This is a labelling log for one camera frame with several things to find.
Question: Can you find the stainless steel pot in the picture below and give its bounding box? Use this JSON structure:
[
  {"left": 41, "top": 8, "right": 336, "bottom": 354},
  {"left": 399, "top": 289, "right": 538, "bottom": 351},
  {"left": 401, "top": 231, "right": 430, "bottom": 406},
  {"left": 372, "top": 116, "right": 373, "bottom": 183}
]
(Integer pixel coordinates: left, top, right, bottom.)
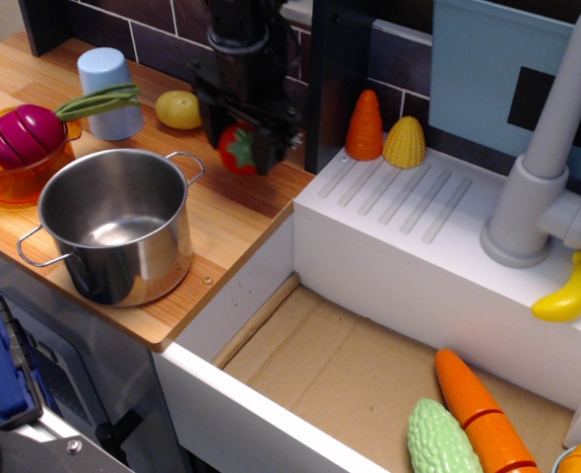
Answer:
[{"left": 37, "top": 149, "right": 206, "bottom": 306}]

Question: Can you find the cardboard sheet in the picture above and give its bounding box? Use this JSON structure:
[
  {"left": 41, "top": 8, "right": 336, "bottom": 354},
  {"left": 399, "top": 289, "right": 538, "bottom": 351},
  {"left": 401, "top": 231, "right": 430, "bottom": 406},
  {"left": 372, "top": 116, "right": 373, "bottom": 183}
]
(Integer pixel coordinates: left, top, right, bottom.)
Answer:
[{"left": 221, "top": 285, "right": 575, "bottom": 473}]

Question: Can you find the yellow toy banana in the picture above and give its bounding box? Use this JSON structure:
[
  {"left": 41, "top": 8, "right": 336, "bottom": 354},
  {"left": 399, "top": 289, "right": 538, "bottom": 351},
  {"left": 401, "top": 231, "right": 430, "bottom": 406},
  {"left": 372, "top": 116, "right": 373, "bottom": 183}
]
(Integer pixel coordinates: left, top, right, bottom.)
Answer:
[{"left": 531, "top": 251, "right": 581, "bottom": 322}]

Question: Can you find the white toy sink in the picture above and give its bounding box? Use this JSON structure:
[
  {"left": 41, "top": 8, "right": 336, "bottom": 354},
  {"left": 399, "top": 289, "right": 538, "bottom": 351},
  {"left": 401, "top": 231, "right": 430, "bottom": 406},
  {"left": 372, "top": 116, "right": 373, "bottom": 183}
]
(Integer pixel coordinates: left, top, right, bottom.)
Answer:
[{"left": 155, "top": 151, "right": 581, "bottom": 472}]

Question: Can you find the yellow toy corn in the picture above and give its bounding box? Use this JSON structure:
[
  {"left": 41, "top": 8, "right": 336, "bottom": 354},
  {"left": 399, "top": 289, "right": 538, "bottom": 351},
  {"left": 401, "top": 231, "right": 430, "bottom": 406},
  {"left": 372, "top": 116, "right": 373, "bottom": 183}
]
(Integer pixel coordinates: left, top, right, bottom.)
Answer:
[{"left": 383, "top": 116, "right": 426, "bottom": 169}]

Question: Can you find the light blue plastic cup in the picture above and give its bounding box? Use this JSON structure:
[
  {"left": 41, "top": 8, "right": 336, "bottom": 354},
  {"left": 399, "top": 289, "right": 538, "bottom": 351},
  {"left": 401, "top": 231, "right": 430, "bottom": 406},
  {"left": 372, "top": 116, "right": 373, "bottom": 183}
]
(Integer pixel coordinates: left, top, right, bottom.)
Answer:
[{"left": 77, "top": 47, "right": 144, "bottom": 141}]

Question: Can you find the green toy bitter gourd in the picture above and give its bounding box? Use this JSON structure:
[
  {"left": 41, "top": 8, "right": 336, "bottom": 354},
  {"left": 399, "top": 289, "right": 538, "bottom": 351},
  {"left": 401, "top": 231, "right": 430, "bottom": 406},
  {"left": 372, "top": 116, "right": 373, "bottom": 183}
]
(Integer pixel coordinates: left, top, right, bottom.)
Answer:
[{"left": 407, "top": 398, "right": 484, "bottom": 472}]

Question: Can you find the yellow toy potato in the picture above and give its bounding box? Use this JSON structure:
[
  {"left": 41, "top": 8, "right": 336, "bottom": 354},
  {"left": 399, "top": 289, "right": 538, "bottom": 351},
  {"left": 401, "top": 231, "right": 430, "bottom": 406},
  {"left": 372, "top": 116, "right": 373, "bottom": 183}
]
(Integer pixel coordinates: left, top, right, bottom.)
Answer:
[{"left": 155, "top": 91, "right": 203, "bottom": 130}]

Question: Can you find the black vertical post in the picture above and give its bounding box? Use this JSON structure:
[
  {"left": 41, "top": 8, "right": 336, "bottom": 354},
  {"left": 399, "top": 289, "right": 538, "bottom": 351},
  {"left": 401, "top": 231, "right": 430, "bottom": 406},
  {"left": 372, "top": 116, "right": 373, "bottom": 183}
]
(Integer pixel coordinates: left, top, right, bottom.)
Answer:
[{"left": 304, "top": 1, "right": 376, "bottom": 174}]

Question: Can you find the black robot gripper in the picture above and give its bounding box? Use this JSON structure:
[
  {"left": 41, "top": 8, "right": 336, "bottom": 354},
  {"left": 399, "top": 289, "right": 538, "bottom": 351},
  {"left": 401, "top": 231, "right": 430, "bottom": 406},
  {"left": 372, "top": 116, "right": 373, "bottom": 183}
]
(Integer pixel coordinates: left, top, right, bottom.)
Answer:
[{"left": 188, "top": 50, "right": 304, "bottom": 175}]

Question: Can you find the grey toy faucet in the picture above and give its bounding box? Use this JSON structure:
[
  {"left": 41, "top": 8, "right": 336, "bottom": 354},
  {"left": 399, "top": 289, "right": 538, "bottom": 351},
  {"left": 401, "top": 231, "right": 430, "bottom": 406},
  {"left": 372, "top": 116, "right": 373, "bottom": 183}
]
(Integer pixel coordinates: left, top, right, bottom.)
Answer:
[{"left": 481, "top": 15, "right": 581, "bottom": 268}]

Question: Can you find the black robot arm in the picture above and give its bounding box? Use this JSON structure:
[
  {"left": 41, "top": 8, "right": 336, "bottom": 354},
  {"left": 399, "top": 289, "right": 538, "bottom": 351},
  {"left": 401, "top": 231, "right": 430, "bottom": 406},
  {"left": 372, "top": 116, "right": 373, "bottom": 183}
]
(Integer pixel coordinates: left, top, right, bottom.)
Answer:
[{"left": 188, "top": 1, "right": 302, "bottom": 175}]

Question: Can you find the red toy strawberry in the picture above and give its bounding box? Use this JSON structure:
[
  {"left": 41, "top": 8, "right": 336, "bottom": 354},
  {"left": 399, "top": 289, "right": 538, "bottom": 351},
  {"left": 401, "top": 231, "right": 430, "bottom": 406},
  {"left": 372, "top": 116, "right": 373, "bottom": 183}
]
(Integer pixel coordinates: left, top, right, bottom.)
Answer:
[{"left": 218, "top": 122, "right": 257, "bottom": 175}]

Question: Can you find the large orange toy carrot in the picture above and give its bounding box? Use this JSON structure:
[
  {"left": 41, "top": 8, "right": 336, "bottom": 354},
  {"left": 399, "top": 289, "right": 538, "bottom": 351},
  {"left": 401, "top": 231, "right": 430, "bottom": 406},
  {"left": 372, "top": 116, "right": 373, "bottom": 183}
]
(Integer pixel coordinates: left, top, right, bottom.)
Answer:
[{"left": 434, "top": 349, "right": 539, "bottom": 472}]

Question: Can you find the orange transparent bowl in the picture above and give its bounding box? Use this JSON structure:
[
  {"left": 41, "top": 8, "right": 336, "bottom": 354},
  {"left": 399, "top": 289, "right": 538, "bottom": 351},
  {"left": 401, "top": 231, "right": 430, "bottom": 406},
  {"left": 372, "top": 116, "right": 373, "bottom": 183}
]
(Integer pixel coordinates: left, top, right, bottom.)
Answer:
[{"left": 0, "top": 107, "right": 83, "bottom": 205}]

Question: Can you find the blue clamp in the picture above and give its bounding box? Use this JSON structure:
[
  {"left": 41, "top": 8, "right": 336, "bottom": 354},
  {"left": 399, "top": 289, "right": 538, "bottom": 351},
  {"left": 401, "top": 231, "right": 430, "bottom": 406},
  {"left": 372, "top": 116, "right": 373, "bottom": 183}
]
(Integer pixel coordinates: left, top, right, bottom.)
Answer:
[{"left": 0, "top": 296, "right": 42, "bottom": 431}]

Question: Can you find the light blue panel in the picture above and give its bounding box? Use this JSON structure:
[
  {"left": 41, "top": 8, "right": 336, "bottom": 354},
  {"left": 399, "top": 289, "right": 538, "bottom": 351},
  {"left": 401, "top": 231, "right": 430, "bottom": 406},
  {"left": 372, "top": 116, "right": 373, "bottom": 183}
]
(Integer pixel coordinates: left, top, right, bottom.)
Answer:
[{"left": 428, "top": 1, "right": 573, "bottom": 174}]

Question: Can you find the orange toy carrot tip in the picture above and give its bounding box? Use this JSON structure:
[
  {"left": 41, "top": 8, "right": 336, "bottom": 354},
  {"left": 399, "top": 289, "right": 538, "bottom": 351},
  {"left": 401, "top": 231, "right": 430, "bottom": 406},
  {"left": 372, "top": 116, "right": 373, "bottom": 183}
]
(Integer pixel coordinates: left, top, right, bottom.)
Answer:
[{"left": 345, "top": 90, "right": 383, "bottom": 161}]

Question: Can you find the purple toy radish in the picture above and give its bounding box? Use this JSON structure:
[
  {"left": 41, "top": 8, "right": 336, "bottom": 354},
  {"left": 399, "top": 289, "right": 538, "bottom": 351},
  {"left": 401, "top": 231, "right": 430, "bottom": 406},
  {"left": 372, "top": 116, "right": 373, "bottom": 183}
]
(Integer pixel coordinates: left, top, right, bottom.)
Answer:
[{"left": 0, "top": 83, "right": 143, "bottom": 171}]

